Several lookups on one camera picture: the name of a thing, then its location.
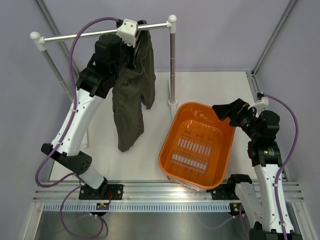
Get white slotted cable duct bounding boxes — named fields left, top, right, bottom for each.
left=42, top=201, right=231, bottom=213

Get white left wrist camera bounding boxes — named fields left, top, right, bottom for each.
left=116, top=18, right=139, bottom=48

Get orange plastic tub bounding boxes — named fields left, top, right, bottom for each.
left=158, top=102, right=236, bottom=192

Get aluminium mounting rail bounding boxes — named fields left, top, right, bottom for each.
left=32, top=181, right=304, bottom=203

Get dark green shorts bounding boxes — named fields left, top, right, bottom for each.
left=112, top=30, right=156, bottom=152

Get silver clothes rack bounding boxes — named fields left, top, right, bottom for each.
left=29, top=14, right=178, bottom=108

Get white rack base foot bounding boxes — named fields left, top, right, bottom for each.
left=166, top=78, right=179, bottom=109

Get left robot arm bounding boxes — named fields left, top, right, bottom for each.
left=41, top=34, right=138, bottom=200

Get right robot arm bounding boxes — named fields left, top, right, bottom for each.
left=212, top=98, right=303, bottom=240

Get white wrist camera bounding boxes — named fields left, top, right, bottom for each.
left=116, top=18, right=139, bottom=48
left=249, top=91, right=269, bottom=111

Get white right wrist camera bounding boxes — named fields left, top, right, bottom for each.
left=249, top=91, right=269, bottom=111

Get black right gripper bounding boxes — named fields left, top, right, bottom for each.
left=212, top=98, right=260, bottom=141

